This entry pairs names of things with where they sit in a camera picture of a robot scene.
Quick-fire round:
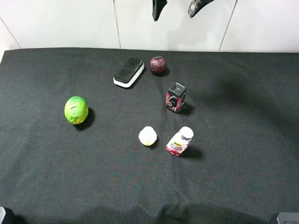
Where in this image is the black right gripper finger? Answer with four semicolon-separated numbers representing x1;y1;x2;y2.
152;0;167;21

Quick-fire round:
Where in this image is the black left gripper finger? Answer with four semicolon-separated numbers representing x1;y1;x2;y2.
187;0;214;18

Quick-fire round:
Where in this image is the dark purple round fruit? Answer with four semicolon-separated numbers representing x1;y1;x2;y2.
149;56;166;75

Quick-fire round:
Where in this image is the grey object bottom right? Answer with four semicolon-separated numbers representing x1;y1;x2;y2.
276;212;299;224

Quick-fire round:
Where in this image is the grey object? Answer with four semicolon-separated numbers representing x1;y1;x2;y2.
276;212;299;224
0;207;6;224

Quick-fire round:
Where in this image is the grey object bottom left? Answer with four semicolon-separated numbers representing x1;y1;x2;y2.
0;207;6;224

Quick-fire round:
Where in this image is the black and white eraser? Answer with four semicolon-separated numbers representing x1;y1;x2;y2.
113;58;144;88

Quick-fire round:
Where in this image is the black red gum box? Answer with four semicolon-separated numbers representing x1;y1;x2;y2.
165;82;186;113

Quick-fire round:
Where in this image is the white round garlic bulb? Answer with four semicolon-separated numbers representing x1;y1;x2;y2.
138;126;157;146

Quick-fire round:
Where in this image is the green lime fruit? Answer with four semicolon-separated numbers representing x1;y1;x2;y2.
64;96;89;125

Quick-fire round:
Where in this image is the small white-capped candy bottle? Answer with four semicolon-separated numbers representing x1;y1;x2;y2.
165;126;193;156

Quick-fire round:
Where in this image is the black tablecloth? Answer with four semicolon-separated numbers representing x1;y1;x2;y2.
0;48;299;224

